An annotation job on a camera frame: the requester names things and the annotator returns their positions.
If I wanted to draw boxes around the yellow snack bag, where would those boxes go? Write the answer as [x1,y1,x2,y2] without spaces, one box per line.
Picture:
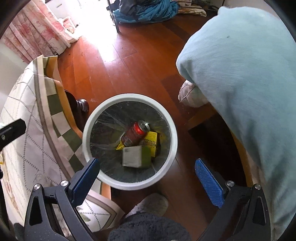
[116,141,125,151]

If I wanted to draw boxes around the green white tissue box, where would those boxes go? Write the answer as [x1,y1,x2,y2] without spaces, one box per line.
[122,146,152,169]

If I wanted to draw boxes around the red cola can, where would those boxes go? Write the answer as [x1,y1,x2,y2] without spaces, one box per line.
[121,120,150,147]

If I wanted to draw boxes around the yellow cigarette pack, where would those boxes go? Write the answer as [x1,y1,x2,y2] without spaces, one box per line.
[140,132,158,158]

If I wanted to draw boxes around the white round trash bin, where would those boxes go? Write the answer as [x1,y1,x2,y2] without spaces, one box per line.
[82,93,178,190]

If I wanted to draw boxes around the patterned white tablecloth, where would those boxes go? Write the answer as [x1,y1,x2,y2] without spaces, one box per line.
[0,55,125,233]

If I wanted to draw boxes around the grey fuzzy slipper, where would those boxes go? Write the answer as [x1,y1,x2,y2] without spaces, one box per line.
[125,193,169,218]

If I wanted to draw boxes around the dark fuzzy trouser leg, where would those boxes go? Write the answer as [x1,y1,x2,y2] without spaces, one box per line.
[108,213,191,240]

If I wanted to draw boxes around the pink floral curtain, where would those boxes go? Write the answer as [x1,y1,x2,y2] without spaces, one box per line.
[1,1,79,63]

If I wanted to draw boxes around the light blue blanket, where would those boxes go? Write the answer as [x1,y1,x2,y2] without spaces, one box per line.
[176,6,295,240]

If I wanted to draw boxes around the blue clothes pile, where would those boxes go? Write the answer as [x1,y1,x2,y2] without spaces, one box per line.
[110,0,179,24]

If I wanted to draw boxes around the black metal chair frame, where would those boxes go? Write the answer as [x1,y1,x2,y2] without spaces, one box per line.
[107,0,120,34]

